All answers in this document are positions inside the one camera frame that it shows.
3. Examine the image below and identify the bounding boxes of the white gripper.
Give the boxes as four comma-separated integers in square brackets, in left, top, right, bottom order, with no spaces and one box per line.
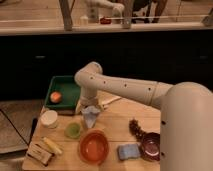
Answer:
[75,87,101,114]

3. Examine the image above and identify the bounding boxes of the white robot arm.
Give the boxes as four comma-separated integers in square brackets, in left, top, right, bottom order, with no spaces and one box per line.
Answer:
[74,62,213,171]

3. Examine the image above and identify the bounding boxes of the green small cup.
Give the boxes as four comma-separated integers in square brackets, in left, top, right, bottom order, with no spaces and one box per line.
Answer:
[64,123,81,139]

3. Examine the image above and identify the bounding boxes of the white cup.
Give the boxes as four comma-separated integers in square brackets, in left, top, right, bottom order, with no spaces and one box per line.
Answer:
[40,110,58,129]

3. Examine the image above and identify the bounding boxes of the white black marker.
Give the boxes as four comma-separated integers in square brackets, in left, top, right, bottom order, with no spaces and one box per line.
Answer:
[101,96,122,109]

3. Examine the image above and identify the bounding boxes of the green plastic tray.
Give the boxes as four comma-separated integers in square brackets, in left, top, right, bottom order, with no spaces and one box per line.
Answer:
[44,75,80,110]

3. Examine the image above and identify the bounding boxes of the orange peach fruit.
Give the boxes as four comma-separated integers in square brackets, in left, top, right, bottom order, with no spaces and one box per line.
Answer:
[50,91,62,103]

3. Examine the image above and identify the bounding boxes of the orange plastic bowl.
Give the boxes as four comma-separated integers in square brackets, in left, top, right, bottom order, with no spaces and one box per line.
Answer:
[78,130,109,165]

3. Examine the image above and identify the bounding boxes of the brown pine cone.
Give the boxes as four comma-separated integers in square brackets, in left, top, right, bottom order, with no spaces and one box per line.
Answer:
[129,119,145,141]

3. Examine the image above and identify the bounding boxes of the yellow banana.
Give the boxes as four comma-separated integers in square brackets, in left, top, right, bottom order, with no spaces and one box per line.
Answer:
[42,137,62,155]

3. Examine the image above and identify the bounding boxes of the blue sponge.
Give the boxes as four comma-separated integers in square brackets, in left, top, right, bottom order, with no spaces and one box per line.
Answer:
[117,144,141,160]

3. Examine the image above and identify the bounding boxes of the wooden block toy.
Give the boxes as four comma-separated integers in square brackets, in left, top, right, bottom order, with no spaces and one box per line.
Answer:
[27,144,54,166]

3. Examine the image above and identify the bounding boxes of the dark purple bowl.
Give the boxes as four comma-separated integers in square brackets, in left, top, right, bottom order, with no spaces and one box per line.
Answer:
[140,132,160,161]

